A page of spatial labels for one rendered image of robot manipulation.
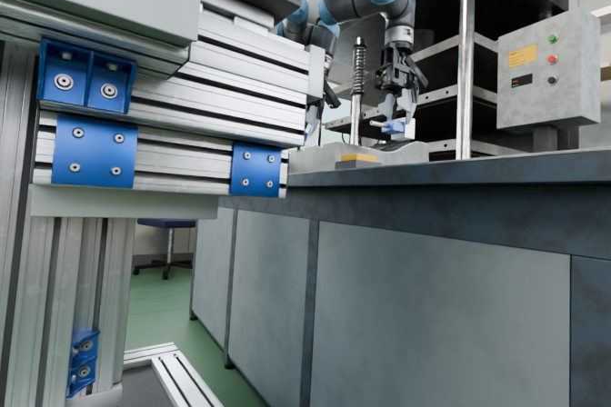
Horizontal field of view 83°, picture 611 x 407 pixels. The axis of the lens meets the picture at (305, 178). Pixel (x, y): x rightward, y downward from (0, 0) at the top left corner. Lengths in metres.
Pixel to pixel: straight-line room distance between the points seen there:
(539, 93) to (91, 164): 1.50
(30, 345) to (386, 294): 0.61
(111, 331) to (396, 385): 0.54
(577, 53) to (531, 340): 1.20
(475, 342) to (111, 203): 0.61
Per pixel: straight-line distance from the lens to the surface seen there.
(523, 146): 2.45
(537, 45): 1.70
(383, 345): 0.80
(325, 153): 0.98
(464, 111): 1.62
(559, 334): 0.59
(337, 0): 1.01
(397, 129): 0.94
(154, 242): 3.80
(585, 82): 1.61
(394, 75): 0.94
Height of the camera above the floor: 0.72
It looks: 4 degrees up
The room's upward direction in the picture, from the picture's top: 3 degrees clockwise
